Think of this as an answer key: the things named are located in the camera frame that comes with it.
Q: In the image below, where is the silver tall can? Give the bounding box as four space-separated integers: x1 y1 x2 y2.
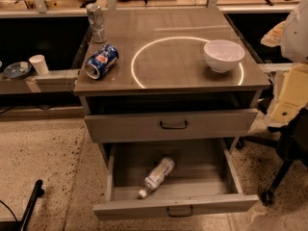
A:
86 3 107 43

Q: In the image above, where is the clear plastic water bottle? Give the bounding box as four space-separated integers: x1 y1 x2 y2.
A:
139 157 175 198

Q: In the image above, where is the grey side shelf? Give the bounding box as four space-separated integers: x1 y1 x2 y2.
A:
0 69 80 94

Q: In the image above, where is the grey open middle drawer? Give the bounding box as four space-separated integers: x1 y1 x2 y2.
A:
93 139 258 220

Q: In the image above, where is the grey drawer cabinet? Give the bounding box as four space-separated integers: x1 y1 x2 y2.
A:
73 6 272 222

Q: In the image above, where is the white paper cup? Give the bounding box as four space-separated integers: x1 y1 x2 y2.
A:
29 55 49 75

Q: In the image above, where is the blue soda can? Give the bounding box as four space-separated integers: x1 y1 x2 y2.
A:
85 44 119 80

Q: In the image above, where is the black office chair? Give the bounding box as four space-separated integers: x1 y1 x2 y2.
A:
236 108 308 206

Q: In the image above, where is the grey top drawer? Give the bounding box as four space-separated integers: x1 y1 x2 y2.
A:
85 109 257 143

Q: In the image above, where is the black stand base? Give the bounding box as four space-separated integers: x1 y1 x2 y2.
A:
0 179 44 231

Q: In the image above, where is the white ceramic bowl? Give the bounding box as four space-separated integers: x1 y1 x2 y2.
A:
204 39 245 73

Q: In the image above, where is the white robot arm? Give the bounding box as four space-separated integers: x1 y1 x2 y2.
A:
261 0 308 124

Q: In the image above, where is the dark round plate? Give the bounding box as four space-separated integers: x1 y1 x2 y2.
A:
3 62 32 80

